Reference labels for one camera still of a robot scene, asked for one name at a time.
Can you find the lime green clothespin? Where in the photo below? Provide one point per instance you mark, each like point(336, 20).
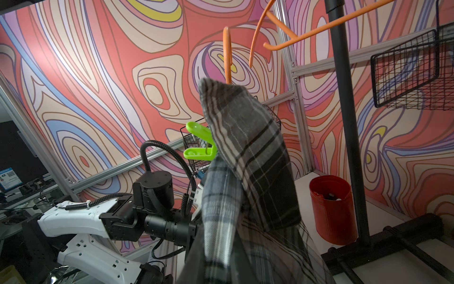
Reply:
point(204, 147)

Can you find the grey plaid shirt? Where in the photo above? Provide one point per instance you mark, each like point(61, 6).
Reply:
point(252, 226)

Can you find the orange hanger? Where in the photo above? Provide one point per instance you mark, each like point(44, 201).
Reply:
point(227, 55)
point(370, 24)

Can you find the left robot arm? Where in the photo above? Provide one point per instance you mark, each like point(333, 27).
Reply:
point(71, 228)

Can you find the red pen cup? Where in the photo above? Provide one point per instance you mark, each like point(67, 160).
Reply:
point(333, 208)

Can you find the black clothes rack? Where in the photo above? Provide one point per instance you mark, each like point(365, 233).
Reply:
point(406, 236)

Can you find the small wire basket on rack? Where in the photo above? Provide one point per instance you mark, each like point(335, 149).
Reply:
point(417, 74)

